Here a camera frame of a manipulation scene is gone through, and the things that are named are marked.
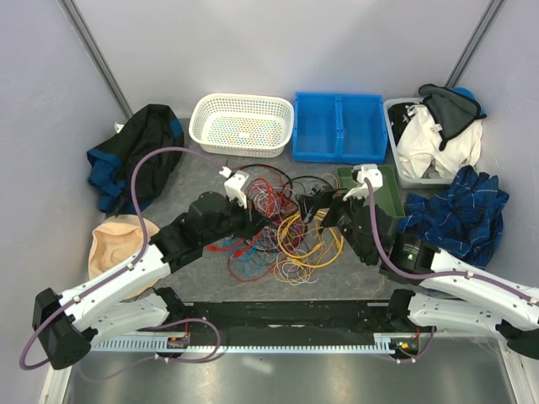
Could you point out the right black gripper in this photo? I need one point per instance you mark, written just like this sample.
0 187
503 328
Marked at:
310 204

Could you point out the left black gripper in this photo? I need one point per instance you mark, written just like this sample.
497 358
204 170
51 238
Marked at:
252 222

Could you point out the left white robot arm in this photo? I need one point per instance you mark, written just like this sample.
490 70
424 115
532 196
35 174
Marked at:
70 323

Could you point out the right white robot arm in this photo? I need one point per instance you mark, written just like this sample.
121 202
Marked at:
483 302

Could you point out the blue divided plastic bin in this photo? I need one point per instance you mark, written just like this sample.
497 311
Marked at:
339 128

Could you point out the green plastic tray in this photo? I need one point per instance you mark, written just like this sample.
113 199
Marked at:
387 197

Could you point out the white perforated plastic basket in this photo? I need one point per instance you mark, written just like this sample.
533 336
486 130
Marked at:
242 125

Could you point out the grey plastic tub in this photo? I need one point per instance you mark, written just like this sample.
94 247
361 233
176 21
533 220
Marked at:
430 179

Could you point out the white garment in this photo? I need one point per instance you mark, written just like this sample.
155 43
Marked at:
419 143

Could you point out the beige bucket hat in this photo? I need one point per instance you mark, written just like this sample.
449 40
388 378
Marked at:
116 239

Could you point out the black and blue jacket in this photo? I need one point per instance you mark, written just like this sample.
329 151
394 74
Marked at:
113 161

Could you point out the blue plaid shirt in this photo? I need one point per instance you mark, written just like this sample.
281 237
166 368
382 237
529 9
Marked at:
466 219

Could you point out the grey black-trimmed cloth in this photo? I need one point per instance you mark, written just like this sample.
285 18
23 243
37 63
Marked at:
452 112

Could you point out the blue cap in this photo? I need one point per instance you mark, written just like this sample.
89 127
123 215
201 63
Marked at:
469 94

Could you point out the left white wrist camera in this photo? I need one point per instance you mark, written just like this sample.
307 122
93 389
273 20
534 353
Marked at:
235 184

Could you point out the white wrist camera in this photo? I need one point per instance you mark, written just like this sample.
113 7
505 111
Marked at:
365 176
235 184

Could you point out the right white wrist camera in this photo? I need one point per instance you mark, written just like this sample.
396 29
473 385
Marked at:
365 176

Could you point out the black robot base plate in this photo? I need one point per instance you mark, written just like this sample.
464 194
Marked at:
361 316

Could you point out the slotted cable duct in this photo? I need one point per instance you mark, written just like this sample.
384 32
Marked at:
270 341

